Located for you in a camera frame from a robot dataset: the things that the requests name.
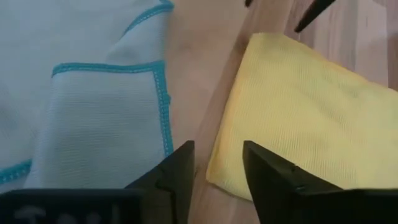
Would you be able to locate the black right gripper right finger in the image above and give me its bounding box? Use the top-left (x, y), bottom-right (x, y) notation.
top-left (242, 139), bottom-right (398, 224)

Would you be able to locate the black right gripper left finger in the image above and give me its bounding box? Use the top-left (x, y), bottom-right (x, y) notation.
top-left (0, 139), bottom-right (196, 224)

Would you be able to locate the yellow microfiber towel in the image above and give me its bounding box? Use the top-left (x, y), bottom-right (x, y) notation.
top-left (205, 32), bottom-right (398, 202)

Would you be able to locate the light blue teal-hemmed microfiber towel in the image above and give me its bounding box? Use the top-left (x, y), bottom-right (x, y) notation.
top-left (0, 0), bottom-right (175, 194)

